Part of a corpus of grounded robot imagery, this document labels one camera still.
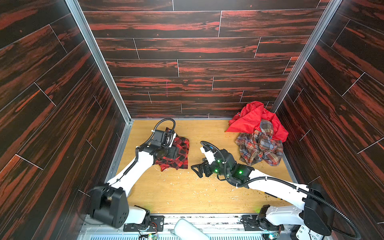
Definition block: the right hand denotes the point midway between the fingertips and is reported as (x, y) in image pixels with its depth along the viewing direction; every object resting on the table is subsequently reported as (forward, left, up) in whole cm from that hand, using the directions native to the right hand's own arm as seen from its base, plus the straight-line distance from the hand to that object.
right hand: (199, 161), depth 78 cm
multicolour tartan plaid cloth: (+14, -37, -5) cm, 40 cm away
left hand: (+9, +15, -3) cm, 18 cm away
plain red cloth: (+36, -34, -3) cm, 50 cm away
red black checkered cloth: (+8, +12, -14) cm, 20 cm away
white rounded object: (-30, +6, -14) cm, 33 cm away
